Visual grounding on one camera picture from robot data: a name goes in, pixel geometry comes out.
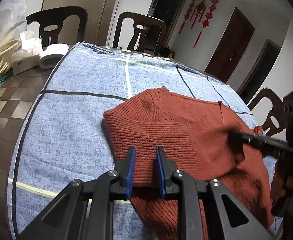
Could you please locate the rust red knit sweater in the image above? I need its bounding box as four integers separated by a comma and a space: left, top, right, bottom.
104, 87, 273, 229

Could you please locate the dark chair right side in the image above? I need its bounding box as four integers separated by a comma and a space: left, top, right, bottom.
246, 87, 291, 138

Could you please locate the dark chair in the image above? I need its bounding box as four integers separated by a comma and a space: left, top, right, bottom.
26, 6, 88, 47
246, 87, 291, 138
112, 11, 166, 56

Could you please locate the blue checked tablecloth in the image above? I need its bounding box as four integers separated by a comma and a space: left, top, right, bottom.
7, 43, 258, 237

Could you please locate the dark brown wooden door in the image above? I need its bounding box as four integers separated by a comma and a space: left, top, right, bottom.
205, 8, 255, 83

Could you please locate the dark chair far middle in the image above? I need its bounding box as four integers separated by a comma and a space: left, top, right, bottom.
112, 11, 166, 56

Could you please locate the white tissue box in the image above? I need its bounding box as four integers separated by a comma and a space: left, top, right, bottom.
11, 30, 43, 75

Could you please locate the red Chinese knot decoration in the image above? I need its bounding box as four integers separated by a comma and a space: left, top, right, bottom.
178, 0, 220, 48

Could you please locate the cream woven plastic basket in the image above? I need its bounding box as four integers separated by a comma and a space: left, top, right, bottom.
0, 39, 20, 77

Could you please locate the dark chair far left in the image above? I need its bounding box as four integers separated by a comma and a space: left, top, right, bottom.
26, 6, 88, 47

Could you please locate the white plastic bag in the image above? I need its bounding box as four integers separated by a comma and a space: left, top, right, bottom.
0, 0, 27, 46

